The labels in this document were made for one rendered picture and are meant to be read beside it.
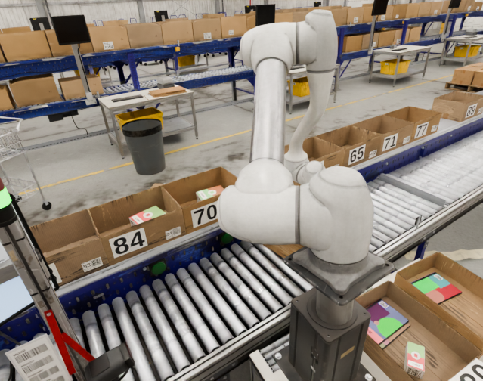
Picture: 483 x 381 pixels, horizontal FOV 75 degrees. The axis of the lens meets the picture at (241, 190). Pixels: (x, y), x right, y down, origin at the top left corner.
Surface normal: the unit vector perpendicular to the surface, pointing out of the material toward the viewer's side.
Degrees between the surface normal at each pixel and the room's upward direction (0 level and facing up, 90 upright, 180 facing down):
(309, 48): 94
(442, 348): 0
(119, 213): 89
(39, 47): 90
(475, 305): 1
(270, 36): 41
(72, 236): 89
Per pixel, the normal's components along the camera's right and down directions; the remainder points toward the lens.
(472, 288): -0.90, 0.24
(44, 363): 0.55, 0.40
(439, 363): -0.04, -0.87
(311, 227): -0.25, 0.33
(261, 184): -0.16, -0.46
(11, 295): 0.80, 0.21
